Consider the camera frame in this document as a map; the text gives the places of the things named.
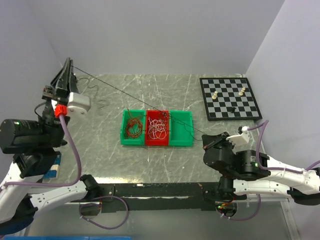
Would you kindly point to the white chess piece left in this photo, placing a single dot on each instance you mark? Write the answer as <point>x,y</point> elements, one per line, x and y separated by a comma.
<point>215,95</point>

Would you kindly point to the blue white toy bricks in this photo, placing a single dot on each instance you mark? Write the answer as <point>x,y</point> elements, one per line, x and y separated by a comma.
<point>55,168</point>

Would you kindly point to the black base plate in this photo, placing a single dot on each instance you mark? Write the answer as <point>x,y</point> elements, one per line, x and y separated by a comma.
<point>161,196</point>

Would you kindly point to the green plastic bin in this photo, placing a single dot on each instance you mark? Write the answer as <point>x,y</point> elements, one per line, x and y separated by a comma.
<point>132,131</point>
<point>181,131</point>

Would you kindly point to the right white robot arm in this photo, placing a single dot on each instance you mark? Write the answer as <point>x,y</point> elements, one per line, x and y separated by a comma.
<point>251,172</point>

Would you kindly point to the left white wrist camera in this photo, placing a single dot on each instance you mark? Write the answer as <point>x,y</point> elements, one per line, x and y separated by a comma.
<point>71,105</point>

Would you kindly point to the black grey chessboard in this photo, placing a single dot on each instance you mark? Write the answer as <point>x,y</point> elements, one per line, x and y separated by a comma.
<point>228,89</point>

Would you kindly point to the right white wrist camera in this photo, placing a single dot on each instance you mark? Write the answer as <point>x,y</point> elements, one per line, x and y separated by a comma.
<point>240,139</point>

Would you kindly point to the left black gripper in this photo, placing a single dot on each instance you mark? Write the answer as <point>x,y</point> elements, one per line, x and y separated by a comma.
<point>60,81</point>

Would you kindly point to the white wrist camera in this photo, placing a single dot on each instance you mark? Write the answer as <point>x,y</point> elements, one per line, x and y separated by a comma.
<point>240,139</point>
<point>71,105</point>

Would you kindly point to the aluminium rail frame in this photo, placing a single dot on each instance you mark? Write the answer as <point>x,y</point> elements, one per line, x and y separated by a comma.
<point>55,216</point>

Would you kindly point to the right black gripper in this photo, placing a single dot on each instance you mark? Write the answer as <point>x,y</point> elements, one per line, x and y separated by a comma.
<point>212,140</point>

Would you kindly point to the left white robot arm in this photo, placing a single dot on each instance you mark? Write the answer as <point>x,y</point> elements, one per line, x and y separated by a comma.
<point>34,146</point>

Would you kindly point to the red plastic bin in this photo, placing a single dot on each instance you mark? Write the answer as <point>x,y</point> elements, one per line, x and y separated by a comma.
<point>156,128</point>

